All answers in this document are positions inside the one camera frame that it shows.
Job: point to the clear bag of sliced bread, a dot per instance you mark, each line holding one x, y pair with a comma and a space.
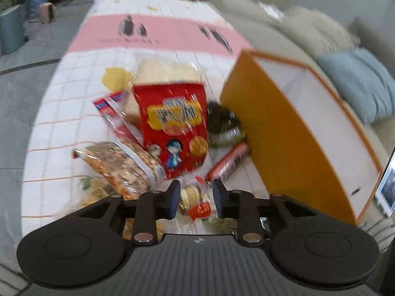
166, 71

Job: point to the white tablet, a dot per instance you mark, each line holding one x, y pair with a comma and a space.
387, 185

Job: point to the red sausage stick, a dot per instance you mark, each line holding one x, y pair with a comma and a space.
228, 162

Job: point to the red blue striped snack packet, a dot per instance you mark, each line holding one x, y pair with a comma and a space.
112, 111

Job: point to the pink white printed tablecloth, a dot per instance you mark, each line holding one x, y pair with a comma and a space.
92, 37

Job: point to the red cartoon snack packet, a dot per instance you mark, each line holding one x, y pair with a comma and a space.
172, 114

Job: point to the orange box with white inside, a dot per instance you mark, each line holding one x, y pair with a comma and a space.
277, 135

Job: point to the small pink object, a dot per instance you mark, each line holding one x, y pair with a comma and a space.
46, 14

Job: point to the fluffy white cushion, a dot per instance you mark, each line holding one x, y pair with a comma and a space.
317, 30

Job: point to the dark green snack packet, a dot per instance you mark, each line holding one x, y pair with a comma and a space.
223, 123

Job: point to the beige sofa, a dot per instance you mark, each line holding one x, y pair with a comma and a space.
247, 15

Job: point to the light blue pillow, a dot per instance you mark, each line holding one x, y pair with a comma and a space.
361, 80

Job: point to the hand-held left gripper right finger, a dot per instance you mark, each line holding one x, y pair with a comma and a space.
219, 198

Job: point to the small round biscuit packet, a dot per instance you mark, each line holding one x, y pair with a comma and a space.
193, 198

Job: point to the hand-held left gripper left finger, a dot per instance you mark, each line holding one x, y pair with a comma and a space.
173, 198

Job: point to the white paper sheet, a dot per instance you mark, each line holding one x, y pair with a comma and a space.
271, 10

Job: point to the grey blue bin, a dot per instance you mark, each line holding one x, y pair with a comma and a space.
10, 30

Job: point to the yellow green snack bag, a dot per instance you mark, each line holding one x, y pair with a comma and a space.
92, 192

